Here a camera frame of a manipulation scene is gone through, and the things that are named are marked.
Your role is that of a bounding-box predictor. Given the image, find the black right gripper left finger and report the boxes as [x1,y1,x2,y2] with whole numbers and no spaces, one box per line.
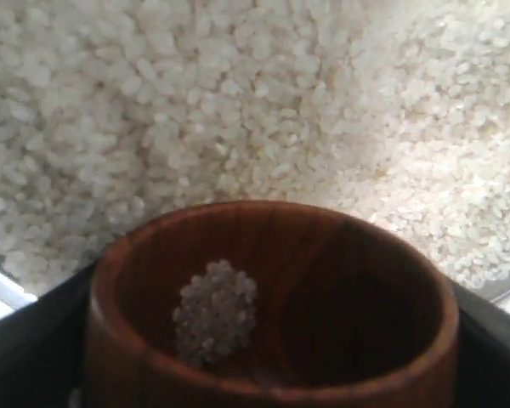
[0,265,94,407]

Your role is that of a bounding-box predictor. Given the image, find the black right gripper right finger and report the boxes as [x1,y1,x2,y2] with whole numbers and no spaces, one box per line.
[453,284,510,408]

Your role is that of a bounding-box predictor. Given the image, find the brown wooden cup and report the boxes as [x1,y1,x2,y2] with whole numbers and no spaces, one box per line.
[82,201,459,407]

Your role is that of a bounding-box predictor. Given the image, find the rice in wooden cup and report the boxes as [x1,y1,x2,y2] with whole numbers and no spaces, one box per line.
[172,259,258,367]

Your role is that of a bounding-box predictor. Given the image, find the rice in steel tray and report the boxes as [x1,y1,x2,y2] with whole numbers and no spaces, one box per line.
[0,1,510,294]

